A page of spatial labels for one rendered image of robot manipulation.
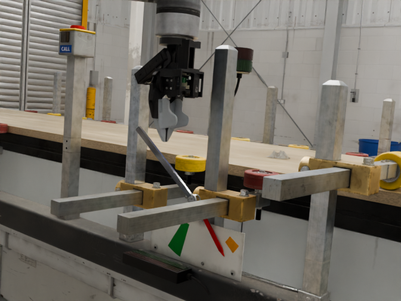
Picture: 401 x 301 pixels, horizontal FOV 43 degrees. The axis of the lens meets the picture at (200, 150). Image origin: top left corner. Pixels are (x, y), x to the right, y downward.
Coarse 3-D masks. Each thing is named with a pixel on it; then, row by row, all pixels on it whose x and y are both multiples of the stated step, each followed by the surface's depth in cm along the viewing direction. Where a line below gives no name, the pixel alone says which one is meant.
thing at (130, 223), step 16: (256, 192) 113; (160, 208) 90; (176, 208) 91; (192, 208) 94; (208, 208) 98; (224, 208) 102; (256, 208) 115; (128, 224) 82; (144, 224) 85; (160, 224) 88; (176, 224) 91
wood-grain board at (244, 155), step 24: (0, 120) 223; (24, 120) 234; (48, 120) 247; (96, 144) 164; (120, 144) 159; (168, 144) 171; (192, 144) 178; (240, 144) 193; (264, 144) 202; (240, 168) 128; (264, 168) 126; (288, 168) 129; (384, 192) 105
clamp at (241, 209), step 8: (200, 192) 108; (208, 192) 106; (216, 192) 105; (224, 192) 105; (232, 192) 106; (232, 200) 102; (240, 200) 101; (248, 200) 102; (232, 208) 102; (240, 208) 101; (248, 208) 103; (224, 216) 104; (232, 216) 102; (240, 216) 101; (248, 216) 103
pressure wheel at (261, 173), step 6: (246, 174) 113; (252, 174) 111; (258, 174) 111; (264, 174) 111; (270, 174) 111; (276, 174) 112; (246, 180) 113; (252, 180) 111; (258, 180) 111; (246, 186) 113; (252, 186) 111; (258, 186) 111; (258, 192) 114; (258, 210) 115; (258, 216) 115
